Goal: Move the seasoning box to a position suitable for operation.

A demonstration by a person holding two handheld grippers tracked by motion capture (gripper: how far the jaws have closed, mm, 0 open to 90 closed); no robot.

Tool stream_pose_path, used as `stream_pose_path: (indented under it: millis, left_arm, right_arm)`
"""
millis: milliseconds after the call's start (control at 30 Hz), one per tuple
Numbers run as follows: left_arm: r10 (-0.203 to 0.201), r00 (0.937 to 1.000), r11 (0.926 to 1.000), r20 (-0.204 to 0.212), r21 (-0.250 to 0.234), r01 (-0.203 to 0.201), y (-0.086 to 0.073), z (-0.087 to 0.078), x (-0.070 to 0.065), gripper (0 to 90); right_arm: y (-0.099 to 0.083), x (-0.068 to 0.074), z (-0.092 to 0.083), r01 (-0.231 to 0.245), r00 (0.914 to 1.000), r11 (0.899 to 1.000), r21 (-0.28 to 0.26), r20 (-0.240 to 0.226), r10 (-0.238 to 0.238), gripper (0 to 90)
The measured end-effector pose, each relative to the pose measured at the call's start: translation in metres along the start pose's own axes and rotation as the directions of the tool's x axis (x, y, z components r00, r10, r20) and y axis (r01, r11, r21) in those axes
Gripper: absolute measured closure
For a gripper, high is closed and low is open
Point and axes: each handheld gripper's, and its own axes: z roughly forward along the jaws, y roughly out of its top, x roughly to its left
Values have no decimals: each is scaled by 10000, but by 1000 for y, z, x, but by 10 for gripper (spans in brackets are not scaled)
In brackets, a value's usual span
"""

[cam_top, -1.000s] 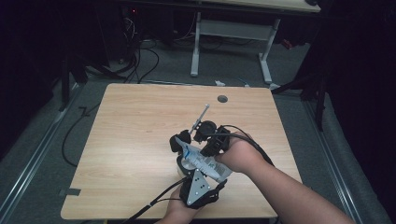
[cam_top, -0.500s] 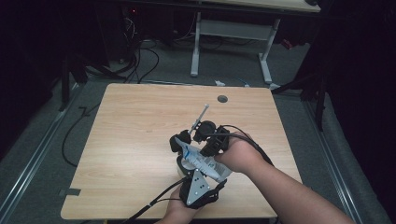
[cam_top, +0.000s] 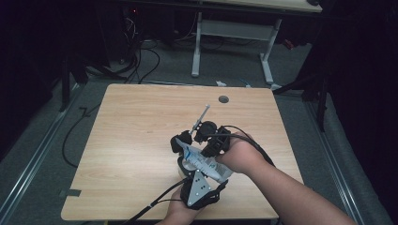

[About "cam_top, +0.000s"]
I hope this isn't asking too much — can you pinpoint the grey tape strip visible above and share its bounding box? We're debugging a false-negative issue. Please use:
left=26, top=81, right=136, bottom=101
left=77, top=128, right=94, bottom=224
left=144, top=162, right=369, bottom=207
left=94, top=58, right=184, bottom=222
left=59, top=188, right=83, bottom=199

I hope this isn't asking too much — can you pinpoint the hand-held gripper cable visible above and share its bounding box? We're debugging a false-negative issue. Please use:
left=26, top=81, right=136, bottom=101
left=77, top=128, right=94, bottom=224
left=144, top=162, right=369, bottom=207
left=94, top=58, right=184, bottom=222
left=123, top=177, right=191, bottom=225
left=206, top=125, right=277, bottom=169

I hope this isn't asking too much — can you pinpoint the left hand-held gripper cable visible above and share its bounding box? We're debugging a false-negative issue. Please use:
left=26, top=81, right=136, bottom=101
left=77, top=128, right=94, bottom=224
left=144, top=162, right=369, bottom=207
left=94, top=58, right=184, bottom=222
left=123, top=177, right=191, bottom=225

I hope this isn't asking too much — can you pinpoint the black cable bundle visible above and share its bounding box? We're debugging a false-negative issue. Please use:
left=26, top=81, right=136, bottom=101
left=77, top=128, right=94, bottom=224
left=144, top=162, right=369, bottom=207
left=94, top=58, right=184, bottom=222
left=120, top=12, right=161, bottom=85

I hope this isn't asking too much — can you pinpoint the person's left hand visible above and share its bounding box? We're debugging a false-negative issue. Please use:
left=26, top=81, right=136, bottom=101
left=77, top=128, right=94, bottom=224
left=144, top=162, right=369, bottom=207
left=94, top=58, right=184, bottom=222
left=157, top=187, right=205, bottom=225

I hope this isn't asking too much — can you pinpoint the white and blue pouch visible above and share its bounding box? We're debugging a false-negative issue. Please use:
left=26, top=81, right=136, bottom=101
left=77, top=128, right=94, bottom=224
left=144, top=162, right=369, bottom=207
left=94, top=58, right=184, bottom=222
left=175, top=137, right=235, bottom=185

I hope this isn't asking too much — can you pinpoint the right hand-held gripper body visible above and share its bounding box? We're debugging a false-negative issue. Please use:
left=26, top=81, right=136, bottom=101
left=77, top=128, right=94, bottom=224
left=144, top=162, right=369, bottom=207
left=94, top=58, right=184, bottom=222
left=189, top=104, right=233, bottom=158

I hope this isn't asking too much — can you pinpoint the right hand-held gripper cable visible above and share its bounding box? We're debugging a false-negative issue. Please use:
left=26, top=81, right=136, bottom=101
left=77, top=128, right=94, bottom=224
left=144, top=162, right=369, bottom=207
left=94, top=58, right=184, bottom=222
left=206, top=125, right=277, bottom=169

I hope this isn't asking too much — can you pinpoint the black stand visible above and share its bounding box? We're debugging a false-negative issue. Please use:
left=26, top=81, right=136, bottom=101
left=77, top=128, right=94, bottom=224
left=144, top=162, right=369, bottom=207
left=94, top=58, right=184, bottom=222
left=58, top=54, right=89, bottom=113
left=273, top=69, right=330, bottom=132

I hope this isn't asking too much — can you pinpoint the metal floor rail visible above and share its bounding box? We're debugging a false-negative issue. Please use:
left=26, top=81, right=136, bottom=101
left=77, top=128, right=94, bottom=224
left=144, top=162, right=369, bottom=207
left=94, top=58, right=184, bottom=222
left=304, top=99, right=367, bottom=225
left=0, top=83, right=83, bottom=221

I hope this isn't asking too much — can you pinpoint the long black floor cable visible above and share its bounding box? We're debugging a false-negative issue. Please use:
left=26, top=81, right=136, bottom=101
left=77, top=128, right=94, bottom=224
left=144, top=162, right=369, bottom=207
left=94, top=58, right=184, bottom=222
left=61, top=104, right=102, bottom=169

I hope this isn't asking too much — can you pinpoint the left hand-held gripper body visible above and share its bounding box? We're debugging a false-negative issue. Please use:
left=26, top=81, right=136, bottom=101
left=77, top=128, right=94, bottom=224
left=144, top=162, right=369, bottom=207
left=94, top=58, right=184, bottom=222
left=180, top=169, right=220, bottom=211

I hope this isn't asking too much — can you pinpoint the person's right hand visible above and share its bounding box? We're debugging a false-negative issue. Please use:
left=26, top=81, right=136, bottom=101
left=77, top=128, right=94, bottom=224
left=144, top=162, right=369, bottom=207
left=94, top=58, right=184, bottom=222
left=215, top=133, right=268, bottom=175

